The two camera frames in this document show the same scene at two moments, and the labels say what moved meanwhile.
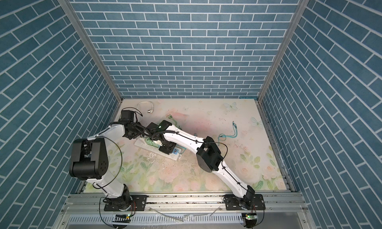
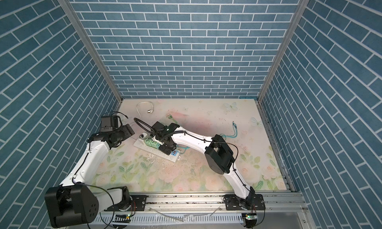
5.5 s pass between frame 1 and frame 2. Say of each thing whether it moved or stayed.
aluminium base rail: stayed
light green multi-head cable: stayed
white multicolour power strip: stayed
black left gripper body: moved
